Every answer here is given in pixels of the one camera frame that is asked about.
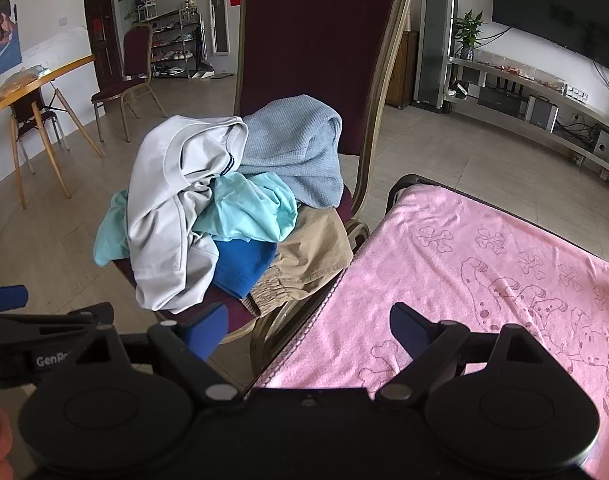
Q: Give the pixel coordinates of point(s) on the black subwoofer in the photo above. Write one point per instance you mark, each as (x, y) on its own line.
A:
(608, 149)

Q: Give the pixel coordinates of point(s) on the maroon chair with gold frame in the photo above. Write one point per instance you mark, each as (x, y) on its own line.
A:
(309, 35)
(137, 52)

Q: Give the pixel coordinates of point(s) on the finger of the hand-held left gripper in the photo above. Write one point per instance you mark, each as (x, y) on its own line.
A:
(4, 297)

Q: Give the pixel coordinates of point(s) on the metal shoe rack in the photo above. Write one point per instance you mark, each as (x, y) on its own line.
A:
(172, 40)

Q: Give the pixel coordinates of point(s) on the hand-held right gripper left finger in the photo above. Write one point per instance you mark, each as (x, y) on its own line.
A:
(207, 332)

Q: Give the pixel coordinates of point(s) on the wooden table with splayed legs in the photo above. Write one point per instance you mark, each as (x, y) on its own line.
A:
(39, 82)

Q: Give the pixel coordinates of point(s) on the light grey sweatshirt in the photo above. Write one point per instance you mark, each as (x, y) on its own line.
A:
(159, 210)

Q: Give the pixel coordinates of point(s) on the wooden cabinet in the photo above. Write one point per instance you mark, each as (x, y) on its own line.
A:
(402, 67)

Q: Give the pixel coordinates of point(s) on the cartoon wall poster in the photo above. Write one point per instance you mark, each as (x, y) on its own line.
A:
(2, 40)

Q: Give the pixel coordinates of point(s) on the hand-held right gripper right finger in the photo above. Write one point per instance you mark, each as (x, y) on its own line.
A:
(409, 327)

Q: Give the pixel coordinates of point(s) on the small silver speaker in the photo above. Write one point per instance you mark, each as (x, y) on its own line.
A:
(541, 112)

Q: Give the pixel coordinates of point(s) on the green potted plant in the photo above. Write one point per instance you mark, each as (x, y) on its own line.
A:
(468, 32)

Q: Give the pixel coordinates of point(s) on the black chair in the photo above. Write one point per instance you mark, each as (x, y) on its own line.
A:
(34, 120)

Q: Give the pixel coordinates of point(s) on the khaki pants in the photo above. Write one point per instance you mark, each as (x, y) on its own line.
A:
(309, 255)

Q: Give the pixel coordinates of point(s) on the royal blue garment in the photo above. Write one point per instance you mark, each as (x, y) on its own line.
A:
(242, 265)

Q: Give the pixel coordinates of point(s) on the silver tower speaker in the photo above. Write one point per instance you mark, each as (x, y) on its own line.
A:
(434, 50)

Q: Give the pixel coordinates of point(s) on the black television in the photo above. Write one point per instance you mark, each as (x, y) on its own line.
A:
(559, 5)

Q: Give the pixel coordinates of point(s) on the bag of bread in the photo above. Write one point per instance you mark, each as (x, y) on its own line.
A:
(17, 82)

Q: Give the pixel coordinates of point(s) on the aqua shirt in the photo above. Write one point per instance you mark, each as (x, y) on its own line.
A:
(244, 210)

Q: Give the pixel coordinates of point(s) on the pale blue knit sweater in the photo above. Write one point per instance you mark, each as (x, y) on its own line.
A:
(294, 150)

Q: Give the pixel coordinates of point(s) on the pink printed blanket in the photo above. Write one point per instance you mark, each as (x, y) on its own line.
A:
(434, 270)

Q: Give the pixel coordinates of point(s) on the dark brown door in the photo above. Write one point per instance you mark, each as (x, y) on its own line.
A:
(102, 35)

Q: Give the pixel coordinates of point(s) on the silver television stand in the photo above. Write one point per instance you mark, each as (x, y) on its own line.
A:
(514, 85)

